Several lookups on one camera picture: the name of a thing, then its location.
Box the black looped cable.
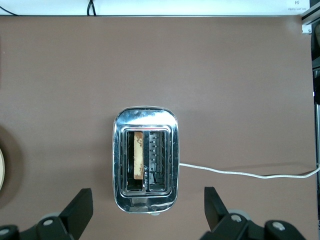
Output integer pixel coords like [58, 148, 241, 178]
[86, 0, 98, 17]

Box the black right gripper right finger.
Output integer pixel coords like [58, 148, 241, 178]
[199, 186, 307, 240]

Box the white toaster power cord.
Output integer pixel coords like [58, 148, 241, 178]
[178, 162, 320, 180]

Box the aluminium frame profile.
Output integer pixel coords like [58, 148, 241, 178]
[300, 4, 320, 35]

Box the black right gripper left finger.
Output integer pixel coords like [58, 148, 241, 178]
[0, 187, 94, 240]

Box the round wooden plate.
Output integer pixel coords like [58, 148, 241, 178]
[0, 147, 6, 191]

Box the brown bread slice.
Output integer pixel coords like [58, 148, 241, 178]
[133, 131, 145, 181]

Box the cream and chrome toaster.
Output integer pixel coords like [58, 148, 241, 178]
[111, 106, 181, 217]

